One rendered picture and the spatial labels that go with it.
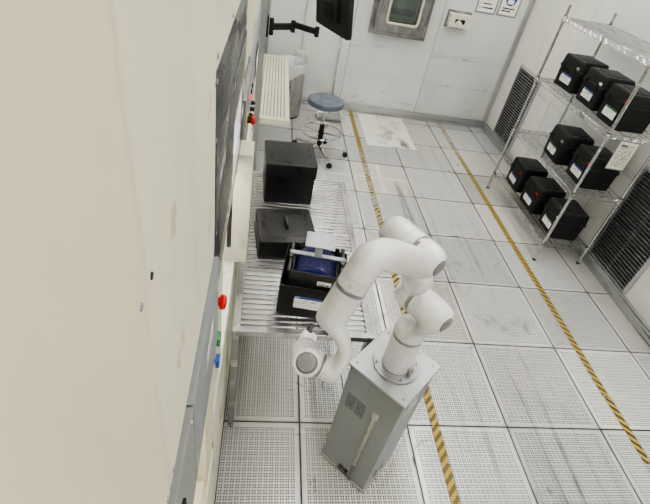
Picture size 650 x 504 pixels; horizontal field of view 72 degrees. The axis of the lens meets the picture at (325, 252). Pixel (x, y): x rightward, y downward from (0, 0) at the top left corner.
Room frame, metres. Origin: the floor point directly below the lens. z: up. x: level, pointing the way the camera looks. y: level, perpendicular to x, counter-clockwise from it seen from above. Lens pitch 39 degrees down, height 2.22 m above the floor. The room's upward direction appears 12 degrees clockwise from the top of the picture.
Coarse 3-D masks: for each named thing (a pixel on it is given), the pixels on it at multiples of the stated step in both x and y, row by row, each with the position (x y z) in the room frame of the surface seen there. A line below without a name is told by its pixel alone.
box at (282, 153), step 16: (272, 144) 2.37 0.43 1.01; (288, 144) 2.41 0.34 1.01; (304, 144) 2.45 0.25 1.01; (272, 160) 2.18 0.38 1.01; (288, 160) 2.22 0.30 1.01; (304, 160) 2.26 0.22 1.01; (272, 176) 2.15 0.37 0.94; (288, 176) 2.17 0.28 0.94; (304, 176) 2.19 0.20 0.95; (272, 192) 2.15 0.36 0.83; (288, 192) 2.18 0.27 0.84; (304, 192) 2.20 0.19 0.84
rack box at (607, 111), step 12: (624, 84) 3.61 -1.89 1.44; (612, 96) 3.53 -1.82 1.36; (624, 96) 3.43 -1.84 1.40; (636, 96) 3.35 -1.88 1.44; (648, 96) 3.41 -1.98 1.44; (600, 108) 3.58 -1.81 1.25; (612, 108) 3.47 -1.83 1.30; (636, 108) 3.35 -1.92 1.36; (648, 108) 3.37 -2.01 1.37; (612, 120) 3.41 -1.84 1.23; (624, 120) 3.35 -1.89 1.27; (636, 120) 3.37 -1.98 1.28; (648, 120) 3.38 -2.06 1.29; (636, 132) 3.38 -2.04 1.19
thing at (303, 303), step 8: (288, 248) 1.59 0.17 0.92; (296, 248) 1.60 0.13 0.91; (288, 256) 1.60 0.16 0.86; (288, 272) 1.59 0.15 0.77; (280, 280) 1.36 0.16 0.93; (280, 288) 1.33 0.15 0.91; (288, 288) 1.33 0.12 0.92; (296, 288) 1.34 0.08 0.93; (304, 288) 1.34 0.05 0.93; (280, 296) 1.33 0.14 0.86; (288, 296) 1.33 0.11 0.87; (296, 296) 1.34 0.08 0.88; (304, 296) 1.34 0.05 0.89; (312, 296) 1.34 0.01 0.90; (320, 296) 1.34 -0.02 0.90; (280, 304) 1.33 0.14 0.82; (288, 304) 1.33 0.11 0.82; (296, 304) 1.34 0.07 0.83; (304, 304) 1.34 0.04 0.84; (312, 304) 1.34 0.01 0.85; (320, 304) 1.34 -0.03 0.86; (280, 312) 1.33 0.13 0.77; (288, 312) 1.33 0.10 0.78; (296, 312) 1.34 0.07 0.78; (304, 312) 1.34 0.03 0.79; (312, 312) 1.34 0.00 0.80
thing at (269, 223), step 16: (272, 208) 1.96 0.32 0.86; (256, 224) 1.84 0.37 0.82; (272, 224) 1.82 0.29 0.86; (288, 224) 1.80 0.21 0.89; (304, 224) 1.87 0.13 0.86; (256, 240) 1.78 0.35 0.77; (272, 240) 1.69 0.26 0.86; (288, 240) 1.72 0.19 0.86; (304, 240) 1.74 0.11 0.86; (272, 256) 1.68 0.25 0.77
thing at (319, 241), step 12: (312, 240) 1.47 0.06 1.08; (324, 240) 1.48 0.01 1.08; (300, 252) 1.47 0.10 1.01; (336, 252) 1.57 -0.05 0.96; (288, 264) 1.40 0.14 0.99; (288, 276) 1.47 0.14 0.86; (300, 276) 1.37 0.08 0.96; (312, 276) 1.37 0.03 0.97; (324, 276) 1.38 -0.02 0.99; (336, 276) 1.45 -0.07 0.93; (312, 288) 1.37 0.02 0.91; (324, 288) 1.38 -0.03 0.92
